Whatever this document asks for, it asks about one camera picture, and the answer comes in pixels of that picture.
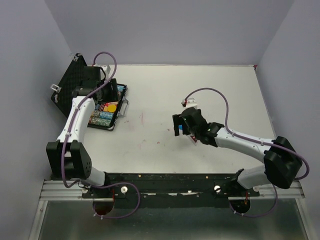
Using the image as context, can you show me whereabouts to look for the red green chip row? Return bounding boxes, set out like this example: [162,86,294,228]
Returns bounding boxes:
[88,117,111,128]

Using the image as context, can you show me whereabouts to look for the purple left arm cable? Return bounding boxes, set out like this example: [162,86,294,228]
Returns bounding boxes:
[61,51,141,221]

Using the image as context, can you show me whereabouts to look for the black aluminium base frame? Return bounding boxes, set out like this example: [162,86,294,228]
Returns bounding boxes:
[37,171,307,210]

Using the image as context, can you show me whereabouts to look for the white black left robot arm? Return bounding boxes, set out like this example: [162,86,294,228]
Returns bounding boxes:
[46,64,118,198]

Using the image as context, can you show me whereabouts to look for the yellow round button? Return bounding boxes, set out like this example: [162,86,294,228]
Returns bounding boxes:
[107,104,117,113]

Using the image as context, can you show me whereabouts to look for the yellow blue chip row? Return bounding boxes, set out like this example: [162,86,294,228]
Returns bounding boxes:
[91,110,114,120]

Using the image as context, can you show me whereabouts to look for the triangular all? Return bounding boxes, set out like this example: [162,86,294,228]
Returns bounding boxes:
[188,135,198,146]

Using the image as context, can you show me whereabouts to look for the top poker chip row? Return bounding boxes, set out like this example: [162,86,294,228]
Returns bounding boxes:
[117,84,125,92]

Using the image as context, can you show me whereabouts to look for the black poker set case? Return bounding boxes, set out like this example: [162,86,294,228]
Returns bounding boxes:
[51,53,128,131]

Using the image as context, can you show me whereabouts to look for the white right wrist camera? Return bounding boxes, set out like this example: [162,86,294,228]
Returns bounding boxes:
[181,97,198,109]

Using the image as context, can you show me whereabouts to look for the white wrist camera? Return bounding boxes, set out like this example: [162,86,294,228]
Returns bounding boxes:
[181,97,198,109]
[99,65,111,79]

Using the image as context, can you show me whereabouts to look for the red texas holdem card deck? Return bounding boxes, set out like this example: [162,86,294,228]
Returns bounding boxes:
[95,102,118,113]

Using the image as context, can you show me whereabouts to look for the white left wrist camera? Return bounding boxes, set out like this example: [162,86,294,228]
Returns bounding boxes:
[99,65,111,79]

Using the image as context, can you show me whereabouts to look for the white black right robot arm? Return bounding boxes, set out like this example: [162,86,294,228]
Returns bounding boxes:
[172,107,303,196]

